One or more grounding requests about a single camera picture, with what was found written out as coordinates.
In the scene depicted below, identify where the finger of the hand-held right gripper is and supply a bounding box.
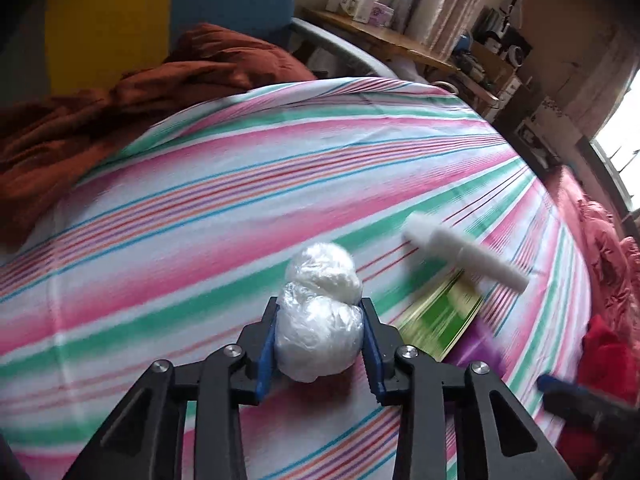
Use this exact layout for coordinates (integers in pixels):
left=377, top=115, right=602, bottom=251
left=537, top=374, right=640, bottom=436

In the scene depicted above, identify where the black white appliance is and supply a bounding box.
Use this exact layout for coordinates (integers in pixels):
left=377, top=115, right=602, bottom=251
left=475, top=0, right=533, bottom=68

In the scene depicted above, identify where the beige curtain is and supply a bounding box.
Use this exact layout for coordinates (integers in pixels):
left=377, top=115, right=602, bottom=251
left=395, top=0, right=501, bottom=56

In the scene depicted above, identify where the green edged cracker packet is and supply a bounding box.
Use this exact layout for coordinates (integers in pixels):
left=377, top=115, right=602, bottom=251
left=395, top=270, right=486, bottom=361

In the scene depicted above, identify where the pink floral blanket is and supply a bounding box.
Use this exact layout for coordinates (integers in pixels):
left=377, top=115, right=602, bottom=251
left=545, top=165, right=640, bottom=341

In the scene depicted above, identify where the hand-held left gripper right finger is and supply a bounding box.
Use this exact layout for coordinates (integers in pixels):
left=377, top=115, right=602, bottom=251
left=359, top=297, right=578, bottom=480

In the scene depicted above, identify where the small purple packet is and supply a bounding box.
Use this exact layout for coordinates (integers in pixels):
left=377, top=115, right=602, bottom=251
left=450, top=320, right=506, bottom=376

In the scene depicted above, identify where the lumpy white bun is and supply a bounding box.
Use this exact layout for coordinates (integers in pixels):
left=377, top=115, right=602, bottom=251
left=275, top=242, right=365, bottom=385

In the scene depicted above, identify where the lavender carton box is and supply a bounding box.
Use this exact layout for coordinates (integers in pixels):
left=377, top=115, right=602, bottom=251
left=367, top=2, right=396, bottom=28

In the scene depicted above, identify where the white plastic bottle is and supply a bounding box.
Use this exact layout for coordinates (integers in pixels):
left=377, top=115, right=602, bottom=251
left=404, top=212, right=530, bottom=295

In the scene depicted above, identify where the striped tablecloth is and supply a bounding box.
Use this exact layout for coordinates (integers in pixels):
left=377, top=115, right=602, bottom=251
left=0, top=76, right=593, bottom=480

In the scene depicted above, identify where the red cloth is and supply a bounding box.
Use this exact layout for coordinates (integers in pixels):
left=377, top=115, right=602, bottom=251
left=565, top=315, right=640, bottom=471

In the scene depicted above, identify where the wooden shelf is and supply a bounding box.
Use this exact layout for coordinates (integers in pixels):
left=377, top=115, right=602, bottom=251
left=300, top=7, right=506, bottom=106

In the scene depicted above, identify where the brown cloth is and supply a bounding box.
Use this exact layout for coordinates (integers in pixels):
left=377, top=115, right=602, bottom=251
left=0, top=22, right=318, bottom=246

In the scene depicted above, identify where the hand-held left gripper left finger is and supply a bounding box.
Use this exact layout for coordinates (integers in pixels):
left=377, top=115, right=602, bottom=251
left=62, top=296, right=281, bottom=480

